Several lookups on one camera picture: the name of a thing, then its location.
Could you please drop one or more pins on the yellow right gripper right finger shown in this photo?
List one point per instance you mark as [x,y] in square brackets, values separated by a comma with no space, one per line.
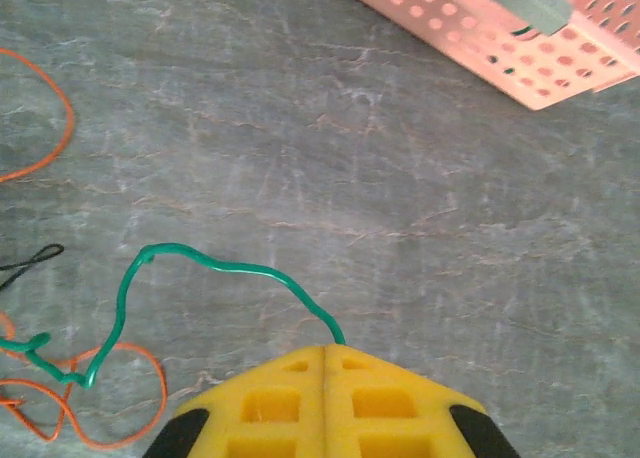
[390,408]

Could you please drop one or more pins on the pink perforated plastic basket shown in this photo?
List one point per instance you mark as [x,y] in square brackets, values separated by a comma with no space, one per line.
[525,3]

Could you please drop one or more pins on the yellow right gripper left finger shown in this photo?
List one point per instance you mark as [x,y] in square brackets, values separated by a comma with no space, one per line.
[270,408]

